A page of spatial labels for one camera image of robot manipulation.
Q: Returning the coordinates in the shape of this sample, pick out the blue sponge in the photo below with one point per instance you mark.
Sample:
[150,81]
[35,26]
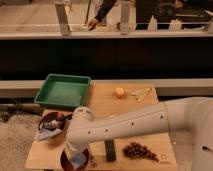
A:
[78,160]

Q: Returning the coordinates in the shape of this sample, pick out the red bowl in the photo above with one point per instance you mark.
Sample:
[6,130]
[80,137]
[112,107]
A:
[66,162]

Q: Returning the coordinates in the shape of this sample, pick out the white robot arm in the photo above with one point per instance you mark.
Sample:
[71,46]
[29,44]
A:
[194,114]

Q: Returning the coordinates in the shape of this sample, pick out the dark bowl with items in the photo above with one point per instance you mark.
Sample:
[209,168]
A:
[51,125]

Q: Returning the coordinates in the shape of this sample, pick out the orange fruit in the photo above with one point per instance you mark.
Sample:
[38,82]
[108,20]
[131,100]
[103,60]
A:
[120,92]

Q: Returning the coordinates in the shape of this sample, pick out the banana peel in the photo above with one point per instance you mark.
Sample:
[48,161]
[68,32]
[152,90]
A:
[141,93]

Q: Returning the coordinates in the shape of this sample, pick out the green plastic tray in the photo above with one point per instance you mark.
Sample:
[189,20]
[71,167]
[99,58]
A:
[63,91]

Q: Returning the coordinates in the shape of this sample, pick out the black remote control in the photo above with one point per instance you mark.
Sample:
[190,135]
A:
[110,150]

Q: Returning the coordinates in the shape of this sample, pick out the bunch of dark grapes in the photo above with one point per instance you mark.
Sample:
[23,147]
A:
[135,150]

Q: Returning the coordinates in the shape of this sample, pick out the person in dark clothes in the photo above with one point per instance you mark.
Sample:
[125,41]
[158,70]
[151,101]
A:
[144,12]

